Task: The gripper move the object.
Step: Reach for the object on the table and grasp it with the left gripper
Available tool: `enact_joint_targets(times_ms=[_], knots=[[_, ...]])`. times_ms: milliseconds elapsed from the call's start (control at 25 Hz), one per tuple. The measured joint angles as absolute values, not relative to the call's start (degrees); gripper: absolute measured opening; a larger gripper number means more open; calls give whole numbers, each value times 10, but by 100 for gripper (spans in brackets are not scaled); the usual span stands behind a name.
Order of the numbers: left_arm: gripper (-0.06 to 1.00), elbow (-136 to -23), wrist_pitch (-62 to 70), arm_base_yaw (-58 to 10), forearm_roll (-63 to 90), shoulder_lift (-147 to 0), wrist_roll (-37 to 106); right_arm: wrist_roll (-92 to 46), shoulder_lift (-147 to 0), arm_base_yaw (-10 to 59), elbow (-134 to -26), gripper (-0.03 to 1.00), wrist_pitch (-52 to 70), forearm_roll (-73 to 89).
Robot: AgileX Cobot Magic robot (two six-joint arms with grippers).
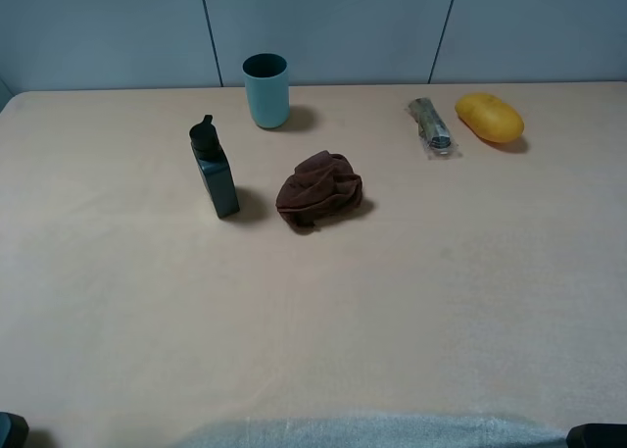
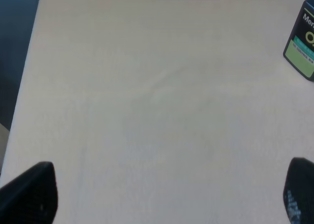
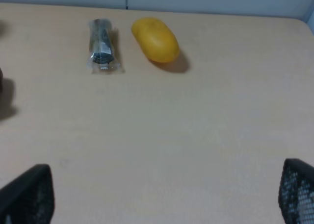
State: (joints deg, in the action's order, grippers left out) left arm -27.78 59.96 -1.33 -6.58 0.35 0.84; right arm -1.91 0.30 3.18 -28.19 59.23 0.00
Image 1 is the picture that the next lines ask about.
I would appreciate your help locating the light blue plastic cup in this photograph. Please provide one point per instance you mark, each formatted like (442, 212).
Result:
(267, 89)

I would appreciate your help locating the grey robot base front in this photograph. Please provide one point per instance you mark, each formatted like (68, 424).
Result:
(376, 430)

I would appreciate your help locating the crumpled brown cloth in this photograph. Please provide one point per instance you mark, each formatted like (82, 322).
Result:
(322, 187)

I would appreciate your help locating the dark green square bottle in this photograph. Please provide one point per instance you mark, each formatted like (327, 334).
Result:
(214, 167)

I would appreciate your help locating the clear wrapped snack packet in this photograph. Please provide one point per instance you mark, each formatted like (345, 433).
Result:
(433, 133)

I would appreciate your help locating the yellow mango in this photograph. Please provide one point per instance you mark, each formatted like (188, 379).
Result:
(489, 117)

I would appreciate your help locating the black right base corner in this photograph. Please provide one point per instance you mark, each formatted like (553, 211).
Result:
(598, 435)

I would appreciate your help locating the black base corner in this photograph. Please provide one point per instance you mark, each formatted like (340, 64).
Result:
(13, 430)
(598, 435)

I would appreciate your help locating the black left base corner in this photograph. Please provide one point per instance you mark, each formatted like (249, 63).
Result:
(13, 430)

